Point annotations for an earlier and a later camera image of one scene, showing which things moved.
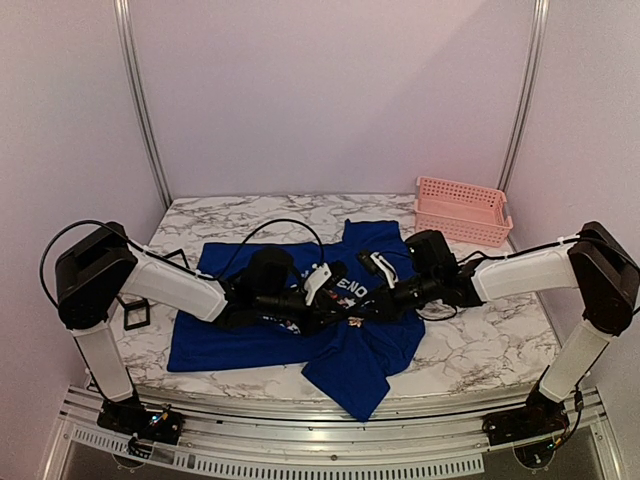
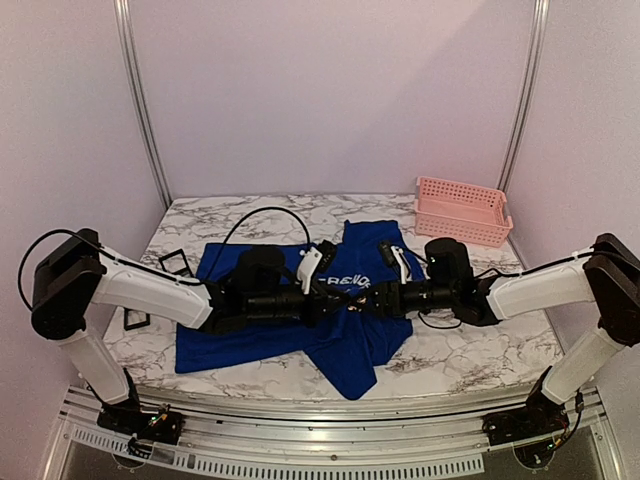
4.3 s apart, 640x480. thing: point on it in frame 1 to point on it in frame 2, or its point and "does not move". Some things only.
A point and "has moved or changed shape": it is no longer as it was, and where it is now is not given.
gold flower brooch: (354, 321) to (360, 300)
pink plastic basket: (462, 212) does not move
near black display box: (136, 310) does not move
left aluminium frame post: (124, 18) does not move
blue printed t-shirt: (356, 360) has moved or changed shape
